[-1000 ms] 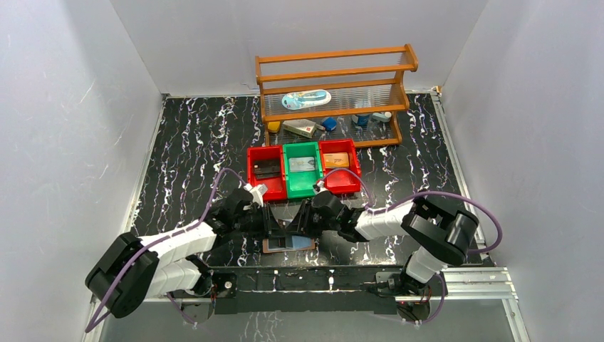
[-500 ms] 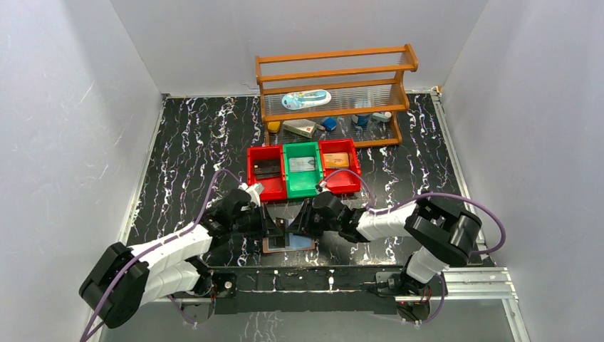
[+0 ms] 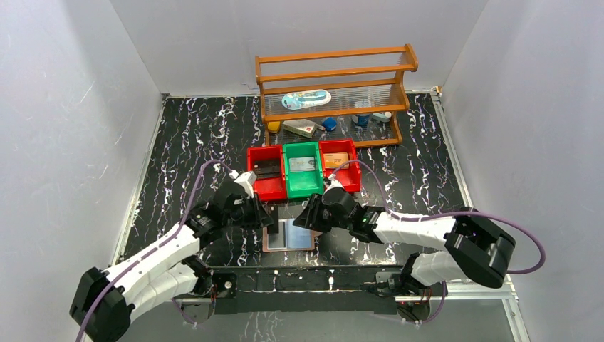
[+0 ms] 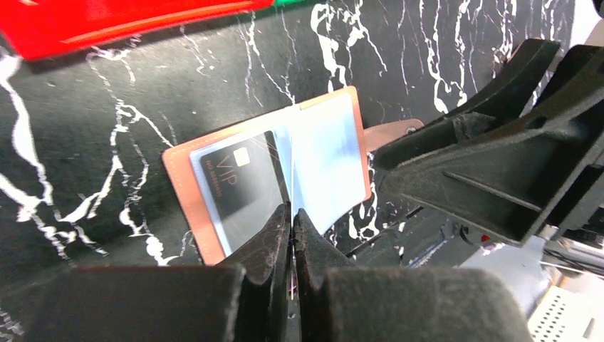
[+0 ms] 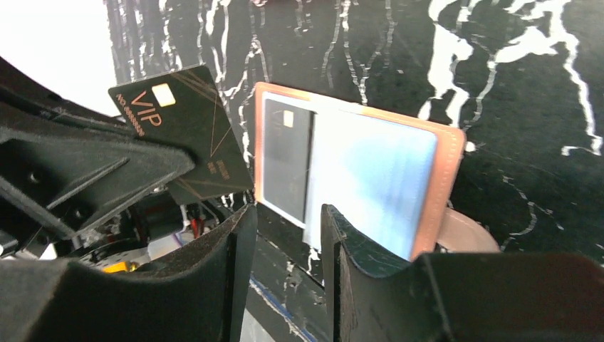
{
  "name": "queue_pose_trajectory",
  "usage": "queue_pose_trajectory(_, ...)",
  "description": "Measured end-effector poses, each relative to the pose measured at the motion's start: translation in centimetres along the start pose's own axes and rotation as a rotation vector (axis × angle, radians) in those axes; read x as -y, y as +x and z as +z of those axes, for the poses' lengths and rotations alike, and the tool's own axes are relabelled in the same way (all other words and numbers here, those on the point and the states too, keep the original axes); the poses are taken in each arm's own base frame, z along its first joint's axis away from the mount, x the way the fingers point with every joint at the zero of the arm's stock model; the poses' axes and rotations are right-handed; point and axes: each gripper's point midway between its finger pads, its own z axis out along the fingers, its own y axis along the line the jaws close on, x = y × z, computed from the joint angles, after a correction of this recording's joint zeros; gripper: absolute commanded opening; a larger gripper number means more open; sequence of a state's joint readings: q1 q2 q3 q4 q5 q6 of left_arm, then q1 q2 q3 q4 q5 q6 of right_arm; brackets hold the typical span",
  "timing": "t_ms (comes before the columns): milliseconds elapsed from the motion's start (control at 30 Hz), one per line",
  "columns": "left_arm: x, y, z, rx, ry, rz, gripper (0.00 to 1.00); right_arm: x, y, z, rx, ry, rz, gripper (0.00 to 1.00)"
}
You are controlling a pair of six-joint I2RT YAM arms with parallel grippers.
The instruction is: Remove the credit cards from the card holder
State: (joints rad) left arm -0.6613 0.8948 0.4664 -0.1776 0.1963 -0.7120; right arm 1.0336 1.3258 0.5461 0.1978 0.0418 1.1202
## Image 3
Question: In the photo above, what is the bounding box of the blue small object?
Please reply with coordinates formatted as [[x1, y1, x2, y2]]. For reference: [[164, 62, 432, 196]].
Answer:
[[321, 117, 338, 132]]

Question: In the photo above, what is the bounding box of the grey credit card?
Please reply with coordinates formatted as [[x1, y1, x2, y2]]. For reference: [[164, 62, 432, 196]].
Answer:
[[288, 157, 316, 172]]

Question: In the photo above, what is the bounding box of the blue white oval package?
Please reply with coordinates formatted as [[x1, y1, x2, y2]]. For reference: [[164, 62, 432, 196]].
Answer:
[[281, 89, 332, 110]]

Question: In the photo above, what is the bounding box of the dark credit card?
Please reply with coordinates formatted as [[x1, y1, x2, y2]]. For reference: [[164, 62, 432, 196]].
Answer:
[[252, 159, 281, 180]]

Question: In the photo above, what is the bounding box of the wooden shelf rack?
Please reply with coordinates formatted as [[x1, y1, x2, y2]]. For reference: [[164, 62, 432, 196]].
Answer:
[[255, 43, 419, 148]]

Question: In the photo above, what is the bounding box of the green plastic bin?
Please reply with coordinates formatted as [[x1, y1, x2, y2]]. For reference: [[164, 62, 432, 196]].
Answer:
[[283, 142, 324, 199]]

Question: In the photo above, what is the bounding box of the yellow small object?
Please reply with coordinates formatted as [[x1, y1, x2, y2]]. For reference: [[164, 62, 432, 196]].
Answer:
[[266, 121, 281, 133]]

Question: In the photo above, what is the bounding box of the pink leather card holder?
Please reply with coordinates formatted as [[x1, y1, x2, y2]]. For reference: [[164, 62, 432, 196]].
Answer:
[[262, 219, 315, 252]]

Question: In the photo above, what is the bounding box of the teal white tube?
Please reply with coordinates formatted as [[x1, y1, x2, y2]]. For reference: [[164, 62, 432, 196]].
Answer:
[[371, 111, 392, 123]]

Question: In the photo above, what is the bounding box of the black base frame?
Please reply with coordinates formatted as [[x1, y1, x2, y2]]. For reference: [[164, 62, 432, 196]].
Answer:
[[167, 264, 447, 324]]

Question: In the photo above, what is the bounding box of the orange credit card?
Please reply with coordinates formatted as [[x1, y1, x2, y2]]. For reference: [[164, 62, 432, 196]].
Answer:
[[323, 152, 349, 169]]

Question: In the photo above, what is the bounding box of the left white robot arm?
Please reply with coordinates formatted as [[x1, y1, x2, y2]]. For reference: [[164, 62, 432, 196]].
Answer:
[[69, 171, 273, 341]]

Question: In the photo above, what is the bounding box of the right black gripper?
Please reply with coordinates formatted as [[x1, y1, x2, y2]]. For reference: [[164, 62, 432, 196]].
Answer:
[[292, 193, 351, 234]]

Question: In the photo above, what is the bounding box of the red bin with orange card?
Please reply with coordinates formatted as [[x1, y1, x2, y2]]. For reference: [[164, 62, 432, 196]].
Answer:
[[318, 139, 363, 196]]

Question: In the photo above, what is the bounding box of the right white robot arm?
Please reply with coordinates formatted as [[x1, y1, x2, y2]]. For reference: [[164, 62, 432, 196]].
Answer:
[[293, 182, 516, 295]]

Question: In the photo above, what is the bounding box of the blue cup on shelf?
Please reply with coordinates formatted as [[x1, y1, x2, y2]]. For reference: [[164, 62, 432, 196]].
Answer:
[[352, 113, 371, 128]]

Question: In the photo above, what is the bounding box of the black VIP credit card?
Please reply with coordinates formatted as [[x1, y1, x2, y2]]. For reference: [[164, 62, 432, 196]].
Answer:
[[266, 219, 279, 234]]

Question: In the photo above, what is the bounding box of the red bin with dark card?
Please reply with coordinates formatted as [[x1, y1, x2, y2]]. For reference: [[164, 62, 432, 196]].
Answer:
[[247, 145, 287, 202]]

